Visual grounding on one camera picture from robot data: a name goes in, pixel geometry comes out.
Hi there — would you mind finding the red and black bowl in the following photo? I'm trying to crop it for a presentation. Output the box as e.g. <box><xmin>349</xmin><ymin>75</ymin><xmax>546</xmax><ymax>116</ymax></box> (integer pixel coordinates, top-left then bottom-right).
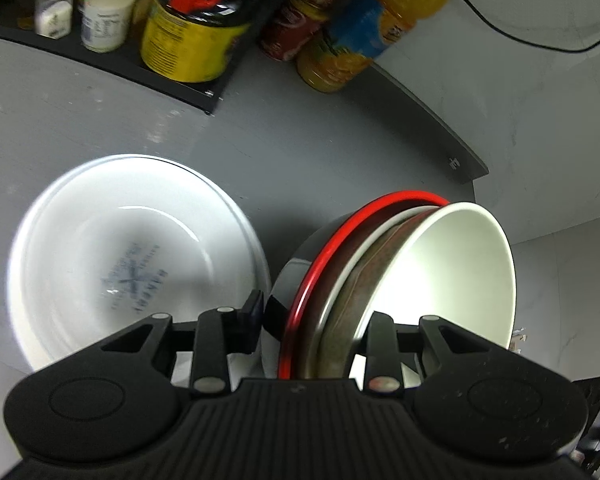
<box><xmin>261</xmin><ymin>191</ymin><xmax>449</xmax><ymax>378</ymax></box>

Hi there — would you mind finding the cream bowl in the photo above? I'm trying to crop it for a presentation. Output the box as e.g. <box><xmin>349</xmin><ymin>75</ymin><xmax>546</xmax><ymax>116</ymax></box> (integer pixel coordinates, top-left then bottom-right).
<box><xmin>291</xmin><ymin>203</ymin><xmax>438</xmax><ymax>379</ymax></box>
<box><xmin>346</xmin><ymin>200</ymin><xmax>517</xmax><ymax>391</ymax></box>

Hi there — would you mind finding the small white Bakery plate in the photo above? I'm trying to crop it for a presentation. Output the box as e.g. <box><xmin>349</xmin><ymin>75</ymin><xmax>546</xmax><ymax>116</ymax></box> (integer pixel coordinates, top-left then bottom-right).
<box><xmin>6</xmin><ymin>154</ymin><xmax>271</xmax><ymax>370</ymax></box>

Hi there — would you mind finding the dark soy sauce jug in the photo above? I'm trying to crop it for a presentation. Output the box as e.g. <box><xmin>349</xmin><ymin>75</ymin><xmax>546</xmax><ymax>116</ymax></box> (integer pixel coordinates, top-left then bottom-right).
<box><xmin>140</xmin><ymin>0</ymin><xmax>259</xmax><ymax>84</ymax></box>

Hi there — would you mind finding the red drink can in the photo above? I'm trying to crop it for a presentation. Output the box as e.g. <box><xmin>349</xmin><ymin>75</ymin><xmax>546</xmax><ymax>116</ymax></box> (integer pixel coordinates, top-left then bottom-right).
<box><xmin>260</xmin><ymin>0</ymin><xmax>337</xmax><ymax>62</ymax></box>

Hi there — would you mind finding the small white jar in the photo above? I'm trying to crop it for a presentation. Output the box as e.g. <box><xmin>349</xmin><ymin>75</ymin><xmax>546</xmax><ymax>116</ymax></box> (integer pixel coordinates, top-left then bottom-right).
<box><xmin>81</xmin><ymin>0</ymin><xmax>135</xmax><ymax>53</ymax></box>

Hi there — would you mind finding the orange juice bottle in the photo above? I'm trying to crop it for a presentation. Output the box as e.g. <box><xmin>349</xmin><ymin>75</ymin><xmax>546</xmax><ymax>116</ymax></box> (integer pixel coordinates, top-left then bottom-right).
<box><xmin>296</xmin><ymin>0</ymin><xmax>448</xmax><ymax>93</ymax></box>

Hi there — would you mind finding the black metal spice rack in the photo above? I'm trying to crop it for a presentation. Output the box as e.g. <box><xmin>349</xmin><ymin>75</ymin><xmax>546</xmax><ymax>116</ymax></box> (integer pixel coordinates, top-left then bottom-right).
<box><xmin>0</xmin><ymin>0</ymin><xmax>248</xmax><ymax>115</ymax></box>

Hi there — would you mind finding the black power cable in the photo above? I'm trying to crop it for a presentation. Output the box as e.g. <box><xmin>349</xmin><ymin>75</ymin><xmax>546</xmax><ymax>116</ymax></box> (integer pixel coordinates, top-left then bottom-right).
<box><xmin>452</xmin><ymin>0</ymin><xmax>600</xmax><ymax>54</ymax></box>

